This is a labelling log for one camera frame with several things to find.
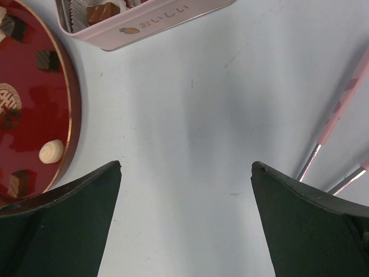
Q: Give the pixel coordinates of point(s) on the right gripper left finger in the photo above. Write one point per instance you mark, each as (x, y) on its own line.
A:
(62, 232)

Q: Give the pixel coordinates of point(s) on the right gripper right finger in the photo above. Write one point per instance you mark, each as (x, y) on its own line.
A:
(309, 232)

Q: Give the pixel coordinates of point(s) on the red round plate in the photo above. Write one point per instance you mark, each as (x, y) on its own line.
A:
(36, 106)

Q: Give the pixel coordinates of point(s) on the pink cat paw tongs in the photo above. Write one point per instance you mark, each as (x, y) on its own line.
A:
(340, 153)

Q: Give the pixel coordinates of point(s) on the metal tin box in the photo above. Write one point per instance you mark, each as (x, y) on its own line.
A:
(136, 21)

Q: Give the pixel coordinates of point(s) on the brown rectangular chocolate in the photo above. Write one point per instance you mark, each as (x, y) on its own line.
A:
(98, 13)

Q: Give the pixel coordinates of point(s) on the brown layered chocolate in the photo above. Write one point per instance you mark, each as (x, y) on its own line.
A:
(21, 183)

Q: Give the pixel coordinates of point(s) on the white oval chocolate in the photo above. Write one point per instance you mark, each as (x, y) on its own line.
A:
(51, 152)

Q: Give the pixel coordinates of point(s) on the dark chocolate piece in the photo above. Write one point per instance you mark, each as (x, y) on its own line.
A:
(47, 61)

